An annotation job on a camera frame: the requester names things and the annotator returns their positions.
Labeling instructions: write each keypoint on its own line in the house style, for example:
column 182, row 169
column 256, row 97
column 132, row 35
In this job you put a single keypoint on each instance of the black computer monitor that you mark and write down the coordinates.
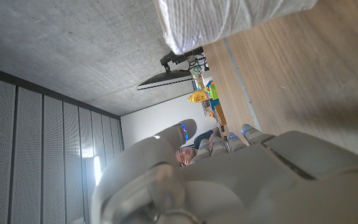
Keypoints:
column 166, row 79

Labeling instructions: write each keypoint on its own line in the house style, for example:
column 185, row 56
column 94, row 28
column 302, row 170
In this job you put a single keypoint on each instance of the yellow bottle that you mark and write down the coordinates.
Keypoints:
column 199, row 96

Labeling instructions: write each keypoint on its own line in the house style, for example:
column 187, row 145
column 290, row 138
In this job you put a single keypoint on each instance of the blue cube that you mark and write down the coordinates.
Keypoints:
column 214, row 103

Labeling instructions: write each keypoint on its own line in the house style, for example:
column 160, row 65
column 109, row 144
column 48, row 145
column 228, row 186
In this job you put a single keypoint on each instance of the seated person in dark shirt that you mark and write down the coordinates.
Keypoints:
column 185, row 154

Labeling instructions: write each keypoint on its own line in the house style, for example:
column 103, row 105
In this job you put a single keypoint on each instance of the green cube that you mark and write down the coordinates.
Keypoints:
column 213, row 91

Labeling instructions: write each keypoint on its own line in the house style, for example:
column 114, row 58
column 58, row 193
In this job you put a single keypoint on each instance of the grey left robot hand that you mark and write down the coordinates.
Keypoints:
column 244, row 183

